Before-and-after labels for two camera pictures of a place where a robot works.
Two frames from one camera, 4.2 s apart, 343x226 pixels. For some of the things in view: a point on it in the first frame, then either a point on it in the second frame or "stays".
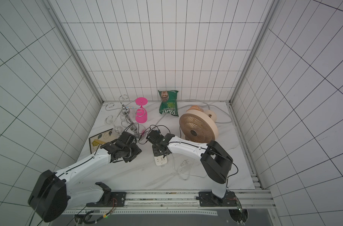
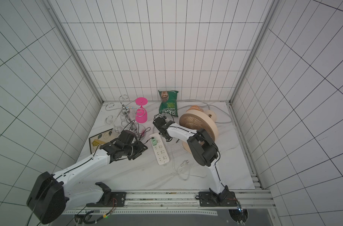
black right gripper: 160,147 -> 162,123
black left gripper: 136,151 stays
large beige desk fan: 198,125 stays
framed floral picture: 107,136 stays
